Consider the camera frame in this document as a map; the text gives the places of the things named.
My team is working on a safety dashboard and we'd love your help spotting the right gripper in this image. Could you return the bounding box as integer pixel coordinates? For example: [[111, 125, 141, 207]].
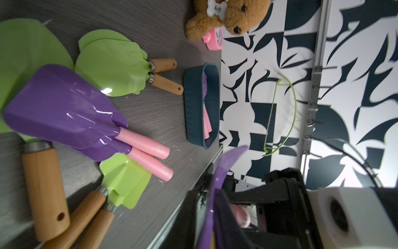
[[204, 168, 323, 249]]

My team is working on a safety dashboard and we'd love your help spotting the purple shovel pink handle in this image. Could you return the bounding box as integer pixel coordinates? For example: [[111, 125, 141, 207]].
[[196, 146, 253, 249], [75, 137, 174, 181], [3, 64, 170, 162], [202, 73, 212, 139]]

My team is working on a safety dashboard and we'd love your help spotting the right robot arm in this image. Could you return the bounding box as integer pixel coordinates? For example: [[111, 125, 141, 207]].
[[195, 146, 398, 249]]

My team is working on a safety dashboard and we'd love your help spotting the teal storage box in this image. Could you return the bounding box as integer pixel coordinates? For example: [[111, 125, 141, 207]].
[[183, 62, 220, 150]]

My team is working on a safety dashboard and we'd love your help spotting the pink alarm clock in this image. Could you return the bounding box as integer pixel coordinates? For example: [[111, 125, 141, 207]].
[[202, 28, 223, 51]]

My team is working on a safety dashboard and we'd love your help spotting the brown plush dog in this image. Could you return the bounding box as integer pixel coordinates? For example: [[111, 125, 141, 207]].
[[185, 0, 271, 41]]

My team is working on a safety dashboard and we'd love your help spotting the green shovel wooden handle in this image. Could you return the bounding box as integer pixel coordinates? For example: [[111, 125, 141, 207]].
[[75, 39, 183, 97], [75, 29, 177, 73], [1, 18, 75, 242]]

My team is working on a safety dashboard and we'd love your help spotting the grey hook rail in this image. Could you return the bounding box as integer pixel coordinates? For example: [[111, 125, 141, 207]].
[[300, 1, 332, 170]]

